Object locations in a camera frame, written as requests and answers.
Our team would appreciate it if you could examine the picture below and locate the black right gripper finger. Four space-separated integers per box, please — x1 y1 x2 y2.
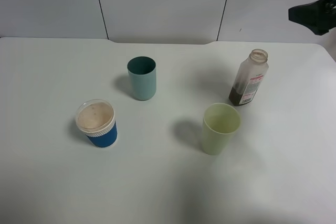
288 0 335 35

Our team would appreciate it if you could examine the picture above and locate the clear plastic drink bottle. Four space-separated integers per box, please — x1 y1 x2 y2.
229 49 269 106

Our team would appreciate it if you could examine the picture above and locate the light green plastic cup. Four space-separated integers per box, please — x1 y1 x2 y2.
201 103 241 155

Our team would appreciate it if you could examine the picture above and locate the teal plastic cup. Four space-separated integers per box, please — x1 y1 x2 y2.
127 56 156 101

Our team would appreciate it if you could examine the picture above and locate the blue cup with white rim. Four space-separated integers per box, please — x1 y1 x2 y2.
75 99 118 148

